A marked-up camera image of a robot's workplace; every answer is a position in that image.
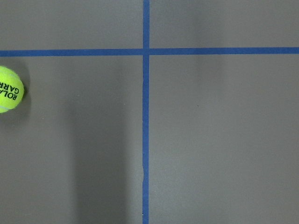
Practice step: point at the Roland Garros yellow tennis ball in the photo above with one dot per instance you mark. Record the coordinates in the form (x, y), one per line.
(11, 89)

